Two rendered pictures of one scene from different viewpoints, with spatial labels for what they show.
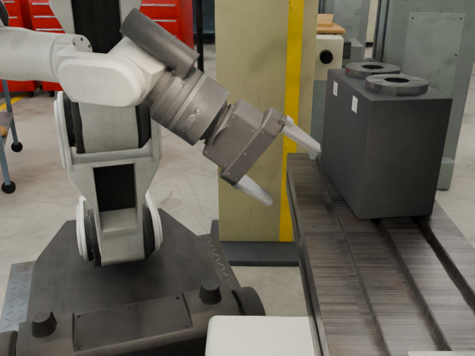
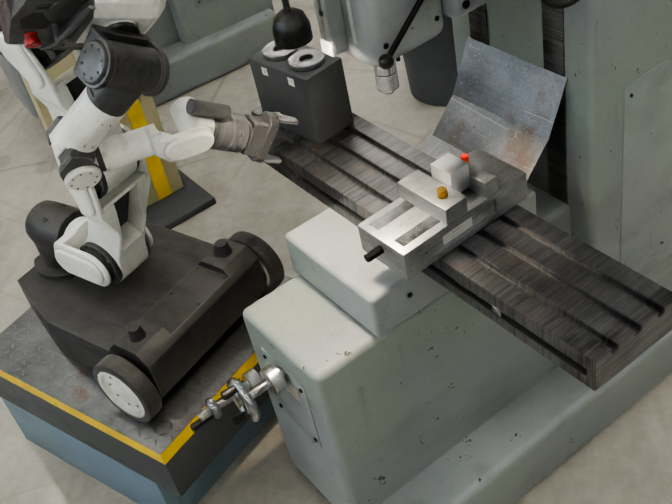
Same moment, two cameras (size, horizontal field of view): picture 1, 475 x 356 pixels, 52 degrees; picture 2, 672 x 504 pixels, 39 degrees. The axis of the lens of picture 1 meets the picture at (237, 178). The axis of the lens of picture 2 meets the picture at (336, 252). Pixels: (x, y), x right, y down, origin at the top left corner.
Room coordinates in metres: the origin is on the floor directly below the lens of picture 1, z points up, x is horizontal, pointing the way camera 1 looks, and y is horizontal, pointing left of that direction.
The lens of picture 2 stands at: (-1.05, 0.81, 2.23)
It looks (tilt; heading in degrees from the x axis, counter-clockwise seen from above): 40 degrees down; 331
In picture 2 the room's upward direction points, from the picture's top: 13 degrees counter-clockwise
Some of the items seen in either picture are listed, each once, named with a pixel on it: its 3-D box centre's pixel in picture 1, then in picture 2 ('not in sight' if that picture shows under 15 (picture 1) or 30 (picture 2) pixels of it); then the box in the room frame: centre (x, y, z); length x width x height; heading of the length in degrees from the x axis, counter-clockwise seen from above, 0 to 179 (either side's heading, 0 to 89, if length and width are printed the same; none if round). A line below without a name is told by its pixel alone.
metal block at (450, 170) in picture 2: not in sight; (450, 174); (0.19, -0.20, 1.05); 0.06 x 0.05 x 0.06; 0
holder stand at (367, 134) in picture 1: (376, 133); (300, 87); (0.77, -0.23, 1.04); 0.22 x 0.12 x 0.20; 6
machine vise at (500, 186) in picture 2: not in sight; (442, 203); (0.19, -0.17, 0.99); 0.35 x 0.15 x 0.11; 90
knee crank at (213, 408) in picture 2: not in sight; (226, 399); (0.51, 0.32, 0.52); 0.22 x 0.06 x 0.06; 89
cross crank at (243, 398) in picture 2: not in sight; (256, 391); (0.37, 0.29, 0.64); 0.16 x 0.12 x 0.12; 89
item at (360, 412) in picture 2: not in sight; (421, 340); (0.36, -0.18, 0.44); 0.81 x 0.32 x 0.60; 89
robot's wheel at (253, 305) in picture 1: (248, 329); (252, 262); (0.92, -0.03, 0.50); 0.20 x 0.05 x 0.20; 17
